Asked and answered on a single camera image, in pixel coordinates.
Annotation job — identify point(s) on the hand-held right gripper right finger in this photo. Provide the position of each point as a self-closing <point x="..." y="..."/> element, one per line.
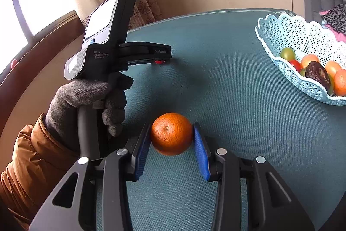
<point x="202" y="155"/>

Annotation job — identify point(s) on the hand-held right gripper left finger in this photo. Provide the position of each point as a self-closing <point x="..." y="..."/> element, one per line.
<point x="142" y="155"/>

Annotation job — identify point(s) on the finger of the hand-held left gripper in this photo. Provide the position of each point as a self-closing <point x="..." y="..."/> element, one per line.
<point x="159" y="51"/>

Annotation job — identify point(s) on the small red tomato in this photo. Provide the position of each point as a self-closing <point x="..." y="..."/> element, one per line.
<point x="159" y="62"/>

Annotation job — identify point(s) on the dark dimpled orange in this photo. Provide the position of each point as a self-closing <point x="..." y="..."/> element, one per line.
<point x="171" y="133"/>

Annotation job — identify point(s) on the large green tomato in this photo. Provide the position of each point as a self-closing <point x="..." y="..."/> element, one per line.
<point x="287" y="53"/>

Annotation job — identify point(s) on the light blue plastic basket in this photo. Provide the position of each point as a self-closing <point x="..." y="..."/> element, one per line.
<point x="286" y="28"/>

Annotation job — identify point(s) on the dark brown date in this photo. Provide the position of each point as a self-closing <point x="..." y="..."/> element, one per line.
<point x="316" y="74"/>

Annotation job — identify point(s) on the orange mandarin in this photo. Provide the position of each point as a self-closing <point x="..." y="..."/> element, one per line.
<point x="309" y="60"/>

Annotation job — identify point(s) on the person's left forearm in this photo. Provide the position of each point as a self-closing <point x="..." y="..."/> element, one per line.
<point x="32" y="166"/>

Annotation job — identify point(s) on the person's left hand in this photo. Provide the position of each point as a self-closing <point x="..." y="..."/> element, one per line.
<point x="75" y="95"/>

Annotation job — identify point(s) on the teal tablecloth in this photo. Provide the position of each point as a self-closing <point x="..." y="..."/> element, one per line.
<point x="229" y="98"/>

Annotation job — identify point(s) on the brown wooden window sill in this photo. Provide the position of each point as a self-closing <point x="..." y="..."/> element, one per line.
<point x="48" y="57"/>

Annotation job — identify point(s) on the window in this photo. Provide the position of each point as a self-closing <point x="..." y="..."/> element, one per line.
<point x="40" y="3"/>

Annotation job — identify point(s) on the small red object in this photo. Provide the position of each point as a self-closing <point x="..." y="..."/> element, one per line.
<point x="13" y="63"/>

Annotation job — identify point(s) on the grey padded headboard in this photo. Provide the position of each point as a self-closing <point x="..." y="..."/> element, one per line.
<point x="310" y="1"/>

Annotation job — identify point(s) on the leopard print cloth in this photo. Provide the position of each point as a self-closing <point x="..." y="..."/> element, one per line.
<point x="336" y="17"/>

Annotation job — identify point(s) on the pink cloth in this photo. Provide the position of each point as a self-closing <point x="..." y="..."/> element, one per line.
<point x="341" y="36"/>

